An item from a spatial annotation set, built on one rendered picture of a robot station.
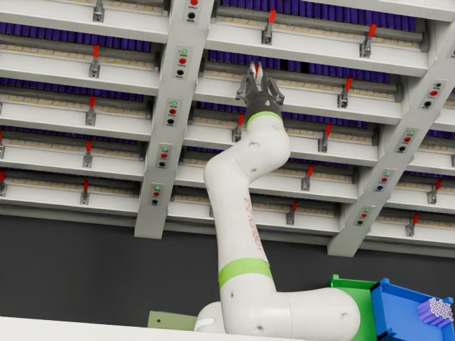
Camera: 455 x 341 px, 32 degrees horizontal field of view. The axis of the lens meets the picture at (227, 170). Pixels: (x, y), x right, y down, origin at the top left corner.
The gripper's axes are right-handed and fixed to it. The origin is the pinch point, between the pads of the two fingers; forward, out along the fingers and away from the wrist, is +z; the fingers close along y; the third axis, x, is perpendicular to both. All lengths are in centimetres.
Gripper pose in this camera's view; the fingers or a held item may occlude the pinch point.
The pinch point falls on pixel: (255, 72)
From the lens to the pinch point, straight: 215.3
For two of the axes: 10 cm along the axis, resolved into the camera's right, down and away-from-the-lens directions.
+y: 9.8, 1.0, 1.5
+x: 1.8, -7.8, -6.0
